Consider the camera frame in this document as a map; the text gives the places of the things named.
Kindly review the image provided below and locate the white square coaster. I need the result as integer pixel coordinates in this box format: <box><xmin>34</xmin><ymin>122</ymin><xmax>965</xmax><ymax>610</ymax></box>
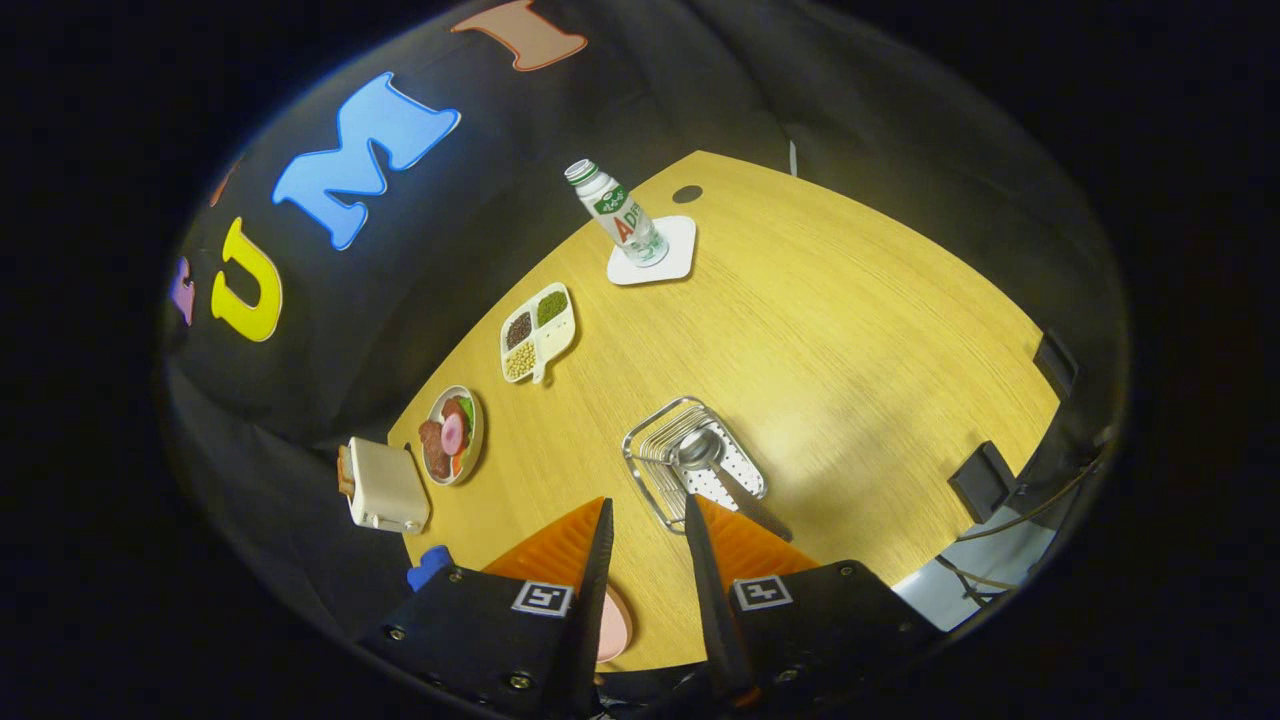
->
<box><xmin>606</xmin><ymin>215</ymin><xmax>698</xmax><ymax>287</ymax></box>

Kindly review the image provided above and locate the metal wire basket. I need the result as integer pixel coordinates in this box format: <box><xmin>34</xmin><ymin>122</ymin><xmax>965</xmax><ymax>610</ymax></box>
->
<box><xmin>621</xmin><ymin>396</ymin><xmax>769</xmax><ymax>534</ymax></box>

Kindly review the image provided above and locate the clear plastic drink bottle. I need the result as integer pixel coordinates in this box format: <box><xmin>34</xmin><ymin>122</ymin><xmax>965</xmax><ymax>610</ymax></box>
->
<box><xmin>563</xmin><ymin>158</ymin><xmax>669</xmax><ymax>267</ymax></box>

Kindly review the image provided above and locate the spoon with brown handle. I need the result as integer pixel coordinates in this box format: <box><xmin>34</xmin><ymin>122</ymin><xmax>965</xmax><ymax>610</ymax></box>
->
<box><xmin>672</xmin><ymin>428</ymin><xmax>794</xmax><ymax>543</ymax></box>

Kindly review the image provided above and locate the black cable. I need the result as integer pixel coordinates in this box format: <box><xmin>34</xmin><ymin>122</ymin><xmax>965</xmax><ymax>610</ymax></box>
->
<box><xmin>955</xmin><ymin>455</ymin><xmax>1101</xmax><ymax>546</ymax></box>

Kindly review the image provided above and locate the round plate of toy food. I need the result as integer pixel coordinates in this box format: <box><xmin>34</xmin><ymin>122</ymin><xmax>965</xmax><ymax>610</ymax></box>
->
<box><xmin>418</xmin><ymin>385</ymin><xmax>486</xmax><ymax>487</ymax></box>

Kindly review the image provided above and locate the blue cloth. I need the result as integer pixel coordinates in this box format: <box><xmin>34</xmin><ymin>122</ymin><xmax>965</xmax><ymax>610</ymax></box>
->
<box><xmin>406</xmin><ymin>545</ymin><xmax>455</xmax><ymax>592</ymax></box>

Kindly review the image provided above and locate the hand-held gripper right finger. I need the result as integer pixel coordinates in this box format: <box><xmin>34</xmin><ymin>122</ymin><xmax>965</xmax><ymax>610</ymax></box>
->
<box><xmin>683</xmin><ymin>492</ymin><xmax>943</xmax><ymax>713</ymax></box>

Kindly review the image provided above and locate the pink oval plate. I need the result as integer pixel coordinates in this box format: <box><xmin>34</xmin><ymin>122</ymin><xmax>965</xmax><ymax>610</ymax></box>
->
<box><xmin>596</xmin><ymin>585</ymin><xmax>633</xmax><ymax>663</ymax></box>

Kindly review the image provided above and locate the black box at table edge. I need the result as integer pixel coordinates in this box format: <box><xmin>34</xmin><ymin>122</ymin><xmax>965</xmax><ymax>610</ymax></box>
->
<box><xmin>948</xmin><ymin>441</ymin><xmax>1021</xmax><ymax>523</ymax></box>
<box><xmin>1033</xmin><ymin>330</ymin><xmax>1079</xmax><ymax>399</ymax></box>

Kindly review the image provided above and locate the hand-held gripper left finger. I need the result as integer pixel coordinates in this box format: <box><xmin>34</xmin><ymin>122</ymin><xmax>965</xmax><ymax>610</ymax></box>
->
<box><xmin>358</xmin><ymin>496</ymin><xmax>616</xmax><ymax>720</ymax></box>

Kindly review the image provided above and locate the white toaster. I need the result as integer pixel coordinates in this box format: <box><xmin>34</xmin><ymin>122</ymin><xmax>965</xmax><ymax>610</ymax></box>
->
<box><xmin>347</xmin><ymin>436</ymin><xmax>432</xmax><ymax>535</ymax></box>

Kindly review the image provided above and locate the white dotted basket liner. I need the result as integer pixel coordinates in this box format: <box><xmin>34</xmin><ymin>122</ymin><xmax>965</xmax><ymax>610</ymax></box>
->
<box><xmin>683</xmin><ymin>435</ymin><xmax>767</xmax><ymax>511</ymax></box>

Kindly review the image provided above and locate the white divided dish with beans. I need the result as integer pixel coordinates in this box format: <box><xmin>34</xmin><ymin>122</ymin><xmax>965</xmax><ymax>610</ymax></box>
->
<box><xmin>499</xmin><ymin>282</ymin><xmax>578</xmax><ymax>386</ymax></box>

